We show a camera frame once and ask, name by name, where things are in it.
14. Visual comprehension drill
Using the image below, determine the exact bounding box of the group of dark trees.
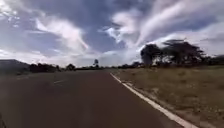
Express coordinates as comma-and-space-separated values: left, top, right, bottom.
119, 39, 224, 70

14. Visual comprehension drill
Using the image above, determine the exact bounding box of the row of distant bushes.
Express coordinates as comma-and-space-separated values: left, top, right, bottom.
28, 62, 78, 74

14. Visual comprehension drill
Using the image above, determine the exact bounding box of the lone tall tree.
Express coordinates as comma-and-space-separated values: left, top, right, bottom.
92, 58, 100, 69

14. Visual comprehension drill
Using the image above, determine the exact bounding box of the dark hill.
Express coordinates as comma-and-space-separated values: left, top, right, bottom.
0, 58, 32, 75

